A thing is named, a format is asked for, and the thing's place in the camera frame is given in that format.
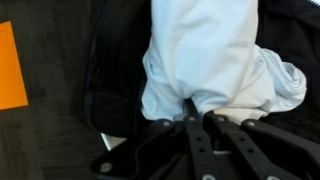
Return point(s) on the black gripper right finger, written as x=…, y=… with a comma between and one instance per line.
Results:
x=266, y=150

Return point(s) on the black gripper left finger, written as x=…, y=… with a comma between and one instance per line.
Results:
x=196, y=143

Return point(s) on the white cloth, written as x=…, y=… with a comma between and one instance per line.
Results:
x=206, y=50

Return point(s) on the large black open backpack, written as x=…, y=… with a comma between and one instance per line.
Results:
x=116, y=83

